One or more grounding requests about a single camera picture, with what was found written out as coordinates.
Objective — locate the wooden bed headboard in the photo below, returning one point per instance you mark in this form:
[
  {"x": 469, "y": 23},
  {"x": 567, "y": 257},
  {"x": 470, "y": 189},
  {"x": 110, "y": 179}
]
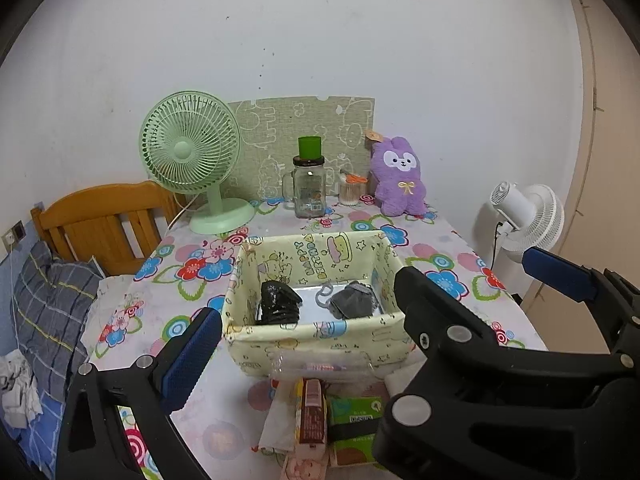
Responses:
[{"x": 100, "y": 230}]

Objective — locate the blue bed sheet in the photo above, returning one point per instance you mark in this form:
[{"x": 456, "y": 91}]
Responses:
[{"x": 35, "y": 440}]

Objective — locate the white fan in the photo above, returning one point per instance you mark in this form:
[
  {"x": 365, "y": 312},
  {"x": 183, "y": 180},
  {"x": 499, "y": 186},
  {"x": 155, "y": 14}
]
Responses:
[{"x": 530, "y": 210}]

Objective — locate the white cloth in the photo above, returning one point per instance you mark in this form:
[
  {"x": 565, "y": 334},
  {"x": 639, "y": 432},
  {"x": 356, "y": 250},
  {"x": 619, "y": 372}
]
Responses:
[
  {"x": 17, "y": 390},
  {"x": 280, "y": 420}
]

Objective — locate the purple plush bunny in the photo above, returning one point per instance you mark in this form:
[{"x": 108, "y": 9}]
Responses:
[{"x": 400, "y": 180}]

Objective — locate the dark grey cloth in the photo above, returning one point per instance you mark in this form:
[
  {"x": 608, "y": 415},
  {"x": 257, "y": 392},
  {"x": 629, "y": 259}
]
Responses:
[{"x": 352, "y": 300}]

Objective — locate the grey plaid pillow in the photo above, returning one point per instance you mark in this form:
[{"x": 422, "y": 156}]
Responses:
[{"x": 55, "y": 305}]

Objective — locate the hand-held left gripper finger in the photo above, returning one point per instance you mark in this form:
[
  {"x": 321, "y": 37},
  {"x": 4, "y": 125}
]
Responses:
[{"x": 190, "y": 360}]

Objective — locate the yellow cartoon storage box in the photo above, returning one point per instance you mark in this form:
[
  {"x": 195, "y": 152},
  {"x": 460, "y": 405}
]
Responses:
[{"x": 310, "y": 345}]

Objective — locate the green plastic cup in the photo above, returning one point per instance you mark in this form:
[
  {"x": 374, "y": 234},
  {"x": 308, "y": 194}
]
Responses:
[{"x": 310, "y": 146}]

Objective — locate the brown pink snack packet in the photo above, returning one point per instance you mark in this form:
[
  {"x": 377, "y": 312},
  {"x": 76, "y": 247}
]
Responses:
[{"x": 312, "y": 410}]

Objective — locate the black folded cloth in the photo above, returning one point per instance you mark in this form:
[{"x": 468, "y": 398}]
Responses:
[{"x": 277, "y": 302}]

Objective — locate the white crumpled cloth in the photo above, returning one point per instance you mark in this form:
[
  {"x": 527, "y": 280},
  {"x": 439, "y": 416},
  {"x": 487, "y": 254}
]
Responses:
[{"x": 17, "y": 390}]

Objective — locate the pink printed pack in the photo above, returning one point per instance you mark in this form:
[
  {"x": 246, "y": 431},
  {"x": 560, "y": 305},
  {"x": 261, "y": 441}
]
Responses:
[{"x": 305, "y": 465}]

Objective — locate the beige door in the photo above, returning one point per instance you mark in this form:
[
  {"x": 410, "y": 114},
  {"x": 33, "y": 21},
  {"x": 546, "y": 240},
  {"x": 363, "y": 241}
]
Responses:
[{"x": 610, "y": 160}]

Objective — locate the glass jar mug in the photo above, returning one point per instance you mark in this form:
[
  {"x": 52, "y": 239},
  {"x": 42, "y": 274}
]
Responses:
[{"x": 309, "y": 190}]

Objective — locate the clear plastic packet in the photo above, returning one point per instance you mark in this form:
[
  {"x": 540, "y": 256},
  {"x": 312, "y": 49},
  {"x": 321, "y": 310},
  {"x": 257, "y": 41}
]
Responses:
[{"x": 320, "y": 364}]

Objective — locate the green juice carton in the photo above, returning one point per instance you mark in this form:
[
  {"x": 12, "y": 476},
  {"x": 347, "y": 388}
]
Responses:
[{"x": 357, "y": 407}]

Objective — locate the green cartoon wall sheet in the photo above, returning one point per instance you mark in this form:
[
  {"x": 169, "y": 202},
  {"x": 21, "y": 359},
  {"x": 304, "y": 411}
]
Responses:
[{"x": 280, "y": 130}]

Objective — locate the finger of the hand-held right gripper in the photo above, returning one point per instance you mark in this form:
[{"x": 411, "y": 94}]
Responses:
[
  {"x": 557, "y": 274},
  {"x": 435, "y": 320}
]

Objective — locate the green desk fan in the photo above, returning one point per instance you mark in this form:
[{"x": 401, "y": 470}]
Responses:
[{"x": 182, "y": 152}]

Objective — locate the floral tablecloth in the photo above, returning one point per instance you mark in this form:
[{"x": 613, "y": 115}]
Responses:
[{"x": 170, "y": 305}]

